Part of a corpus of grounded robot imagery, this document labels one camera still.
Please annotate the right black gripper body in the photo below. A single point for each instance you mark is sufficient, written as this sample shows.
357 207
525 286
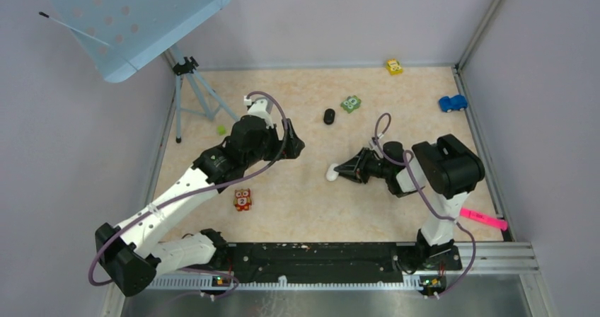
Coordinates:
366 166

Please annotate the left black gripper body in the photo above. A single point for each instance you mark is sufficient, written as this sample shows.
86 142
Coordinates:
284 148

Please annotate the white earbud charging case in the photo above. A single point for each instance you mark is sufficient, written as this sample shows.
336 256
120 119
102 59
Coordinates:
331 174

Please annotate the black earbud charging case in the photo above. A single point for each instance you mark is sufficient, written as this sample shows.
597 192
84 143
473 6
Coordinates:
329 116

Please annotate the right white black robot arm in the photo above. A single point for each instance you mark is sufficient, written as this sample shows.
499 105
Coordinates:
443 174

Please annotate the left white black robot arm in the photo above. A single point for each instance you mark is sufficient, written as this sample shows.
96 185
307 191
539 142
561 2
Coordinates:
132 253

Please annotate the green owl toy block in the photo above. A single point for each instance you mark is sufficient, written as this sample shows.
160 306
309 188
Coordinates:
350 104

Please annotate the red owl toy block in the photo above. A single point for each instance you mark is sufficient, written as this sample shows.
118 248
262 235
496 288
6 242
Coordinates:
243 200

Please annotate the light blue tripod stand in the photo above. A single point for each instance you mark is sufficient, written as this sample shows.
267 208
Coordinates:
193 94

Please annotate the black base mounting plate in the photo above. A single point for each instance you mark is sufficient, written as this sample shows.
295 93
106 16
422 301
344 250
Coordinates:
329 263

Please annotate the blue toy car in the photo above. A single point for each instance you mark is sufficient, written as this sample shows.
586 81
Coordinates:
449 104

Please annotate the pink plastic block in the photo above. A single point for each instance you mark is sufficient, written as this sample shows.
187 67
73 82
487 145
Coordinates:
484 219

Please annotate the light blue perforated board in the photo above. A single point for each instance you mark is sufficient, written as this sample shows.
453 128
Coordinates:
123 36

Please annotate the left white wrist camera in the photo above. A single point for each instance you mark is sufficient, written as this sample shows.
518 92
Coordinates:
262 108

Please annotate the aluminium frame rail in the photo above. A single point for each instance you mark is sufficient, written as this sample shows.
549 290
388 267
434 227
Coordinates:
497 279

